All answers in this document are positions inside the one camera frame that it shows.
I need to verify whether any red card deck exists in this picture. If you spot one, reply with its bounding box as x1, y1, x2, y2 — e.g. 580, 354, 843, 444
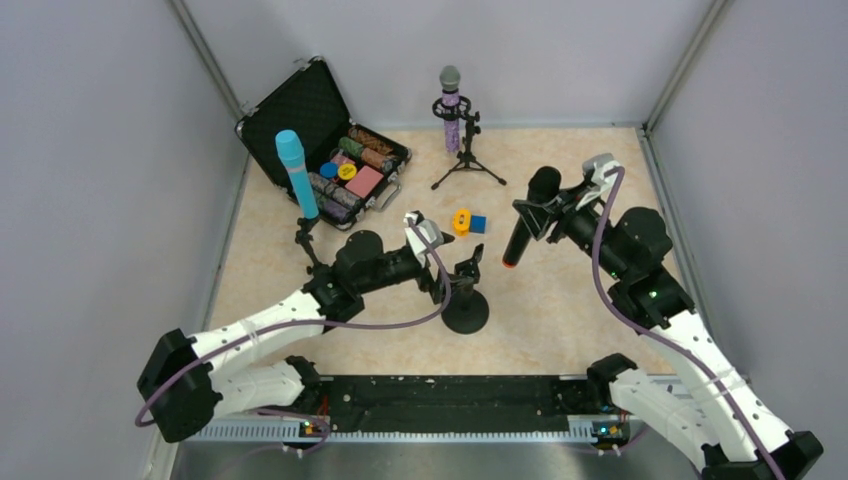
345, 166, 384, 199

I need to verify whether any yellow big blind button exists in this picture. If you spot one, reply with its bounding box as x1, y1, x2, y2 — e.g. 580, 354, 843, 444
337, 163, 358, 181

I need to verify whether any blue dealer button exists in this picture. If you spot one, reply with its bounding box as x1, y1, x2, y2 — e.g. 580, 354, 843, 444
319, 162, 339, 180

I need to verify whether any black orange-tipped microphone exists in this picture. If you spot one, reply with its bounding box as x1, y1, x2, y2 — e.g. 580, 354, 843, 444
502, 166, 561, 268

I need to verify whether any purple chip stack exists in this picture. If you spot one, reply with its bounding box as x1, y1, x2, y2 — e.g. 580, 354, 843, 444
316, 195, 351, 225

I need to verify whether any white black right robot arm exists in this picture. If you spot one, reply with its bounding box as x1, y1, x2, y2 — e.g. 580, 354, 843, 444
503, 179, 824, 479

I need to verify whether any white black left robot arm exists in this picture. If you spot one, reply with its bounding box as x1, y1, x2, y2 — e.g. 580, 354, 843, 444
134, 220, 455, 443

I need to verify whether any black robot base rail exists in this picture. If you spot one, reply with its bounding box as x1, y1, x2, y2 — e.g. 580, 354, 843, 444
286, 375, 640, 439

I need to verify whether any yellow toy traffic light block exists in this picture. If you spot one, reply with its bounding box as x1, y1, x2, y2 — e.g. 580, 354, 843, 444
452, 209, 472, 236

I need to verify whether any red tan chip stack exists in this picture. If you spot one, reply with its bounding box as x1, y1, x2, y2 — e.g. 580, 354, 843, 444
338, 126, 401, 173

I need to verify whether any black tripod mic stand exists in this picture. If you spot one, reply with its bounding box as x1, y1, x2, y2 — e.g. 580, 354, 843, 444
295, 217, 331, 281

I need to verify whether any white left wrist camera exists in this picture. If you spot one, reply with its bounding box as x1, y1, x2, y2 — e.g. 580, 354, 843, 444
404, 211, 445, 267

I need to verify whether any black poker chip case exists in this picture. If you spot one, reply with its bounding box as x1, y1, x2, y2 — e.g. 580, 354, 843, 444
235, 56, 412, 231

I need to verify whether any black round base stand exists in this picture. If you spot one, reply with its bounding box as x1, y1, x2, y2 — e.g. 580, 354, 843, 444
441, 244, 490, 335

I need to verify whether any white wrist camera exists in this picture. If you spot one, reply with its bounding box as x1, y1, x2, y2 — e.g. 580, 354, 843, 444
404, 211, 445, 267
576, 153, 622, 210

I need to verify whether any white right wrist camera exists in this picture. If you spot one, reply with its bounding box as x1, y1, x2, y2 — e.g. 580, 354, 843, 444
576, 153, 622, 210

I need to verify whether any purple glitter microphone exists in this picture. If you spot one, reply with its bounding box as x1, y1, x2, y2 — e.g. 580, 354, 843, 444
439, 65, 461, 154

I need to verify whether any blue toy block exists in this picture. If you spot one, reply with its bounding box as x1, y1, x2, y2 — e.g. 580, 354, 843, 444
469, 215, 487, 234

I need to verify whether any teal blue microphone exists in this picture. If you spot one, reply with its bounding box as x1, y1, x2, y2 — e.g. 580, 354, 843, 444
275, 129, 319, 220

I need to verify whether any blue tan chip stack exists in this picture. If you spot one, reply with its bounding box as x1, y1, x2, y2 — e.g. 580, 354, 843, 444
308, 172, 363, 210

